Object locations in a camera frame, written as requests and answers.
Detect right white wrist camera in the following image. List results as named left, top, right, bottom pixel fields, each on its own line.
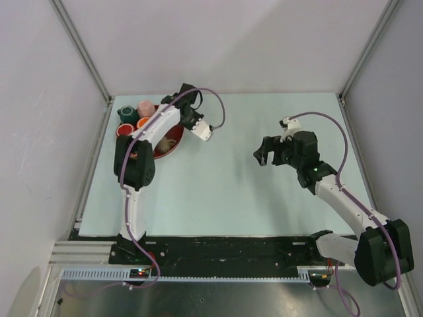
left=280, top=117, right=301, bottom=141

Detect brown speckled mug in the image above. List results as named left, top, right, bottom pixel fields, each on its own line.
left=155, top=137, right=177, bottom=155

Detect light pink tall mug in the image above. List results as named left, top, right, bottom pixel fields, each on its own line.
left=137, top=100, right=155, bottom=118

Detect grey cable duct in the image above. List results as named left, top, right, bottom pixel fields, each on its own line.
left=61, top=267, right=310, bottom=283

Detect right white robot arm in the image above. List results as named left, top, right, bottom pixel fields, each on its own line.
left=253, top=131, right=414, bottom=286

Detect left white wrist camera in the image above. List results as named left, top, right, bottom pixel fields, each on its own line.
left=190, top=119, right=213, bottom=141

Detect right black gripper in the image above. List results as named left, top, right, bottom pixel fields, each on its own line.
left=252, top=134, right=302, bottom=170

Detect red mug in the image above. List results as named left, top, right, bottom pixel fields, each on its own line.
left=116, top=123, right=134, bottom=137

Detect red round tray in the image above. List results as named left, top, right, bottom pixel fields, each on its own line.
left=116, top=122, right=185, bottom=160

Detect large orange mug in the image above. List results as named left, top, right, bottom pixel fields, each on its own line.
left=136, top=117, right=150, bottom=129

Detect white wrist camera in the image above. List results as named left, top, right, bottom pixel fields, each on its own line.
left=280, top=117, right=301, bottom=141
left=190, top=119, right=213, bottom=141

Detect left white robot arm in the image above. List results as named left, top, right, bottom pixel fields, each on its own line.
left=114, top=84, right=210, bottom=264

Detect dark green mug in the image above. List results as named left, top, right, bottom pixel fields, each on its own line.
left=117, top=105, right=139, bottom=125

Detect aluminium frame rail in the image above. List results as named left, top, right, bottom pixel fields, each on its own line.
left=49, top=241, right=113, bottom=267

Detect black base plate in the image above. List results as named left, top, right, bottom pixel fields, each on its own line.
left=67, top=234, right=344, bottom=277

